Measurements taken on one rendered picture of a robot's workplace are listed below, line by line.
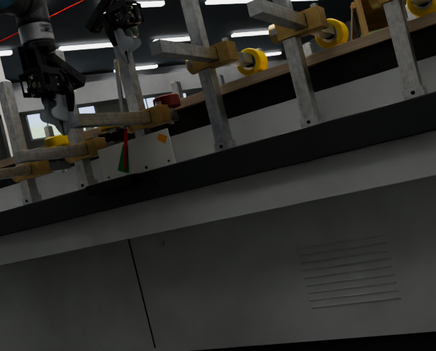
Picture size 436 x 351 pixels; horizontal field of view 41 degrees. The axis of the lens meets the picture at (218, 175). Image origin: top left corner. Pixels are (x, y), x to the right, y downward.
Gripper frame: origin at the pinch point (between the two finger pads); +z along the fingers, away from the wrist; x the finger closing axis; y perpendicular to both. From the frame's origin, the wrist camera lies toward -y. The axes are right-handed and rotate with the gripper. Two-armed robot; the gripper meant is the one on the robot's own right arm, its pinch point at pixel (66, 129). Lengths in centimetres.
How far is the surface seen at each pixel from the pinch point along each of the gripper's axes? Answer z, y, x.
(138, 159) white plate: 8.5, -32.3, -5.7
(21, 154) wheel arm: 1.0, -6.9, -23.4
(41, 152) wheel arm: 1.0, -13.7, -23.4
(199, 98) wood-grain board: -6, -52, 7
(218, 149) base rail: 11.9, -32.4, 20.0
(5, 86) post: -27, -33, -52
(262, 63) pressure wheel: -10, -55, 29
